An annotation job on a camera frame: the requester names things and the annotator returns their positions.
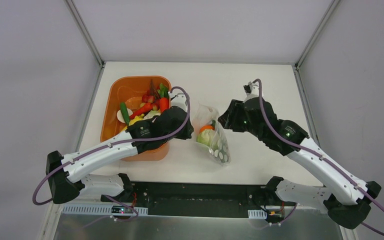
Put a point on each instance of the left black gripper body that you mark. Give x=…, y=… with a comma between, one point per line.
x=185, y=127

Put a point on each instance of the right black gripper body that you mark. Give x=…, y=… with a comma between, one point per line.
x=231, y=115

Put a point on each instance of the orange fruit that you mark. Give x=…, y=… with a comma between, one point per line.
x=206, y=127

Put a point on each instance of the clear dotted zip bag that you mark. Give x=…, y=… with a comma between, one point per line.
x=203, y=116

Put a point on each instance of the long green cucumber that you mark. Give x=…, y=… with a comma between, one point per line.
x=220, y=149

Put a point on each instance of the red chili pepper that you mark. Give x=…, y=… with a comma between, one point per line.
x=147, y=107

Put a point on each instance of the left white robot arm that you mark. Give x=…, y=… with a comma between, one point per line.
x=70, y=175

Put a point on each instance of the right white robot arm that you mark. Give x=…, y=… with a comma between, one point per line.
x=341, y=197

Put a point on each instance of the orange carrot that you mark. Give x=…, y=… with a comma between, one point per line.
x=164, y=104

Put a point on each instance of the red radish bunch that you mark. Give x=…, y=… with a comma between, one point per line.
x=155, y=102

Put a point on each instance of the green lettuce leaf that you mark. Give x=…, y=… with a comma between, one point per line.
x=163, y=91

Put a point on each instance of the yellow pepper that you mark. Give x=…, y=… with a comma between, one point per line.
x=133, y=121

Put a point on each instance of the green chili pepper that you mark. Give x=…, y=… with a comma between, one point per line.
x=124, y=112

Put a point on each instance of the white mushroom slice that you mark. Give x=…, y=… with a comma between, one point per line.
x=120, y=117

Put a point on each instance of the orange plastic tub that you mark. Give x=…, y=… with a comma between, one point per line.
x=129, y=90

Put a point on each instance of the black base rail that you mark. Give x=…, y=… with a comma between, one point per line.
x=200, y=200

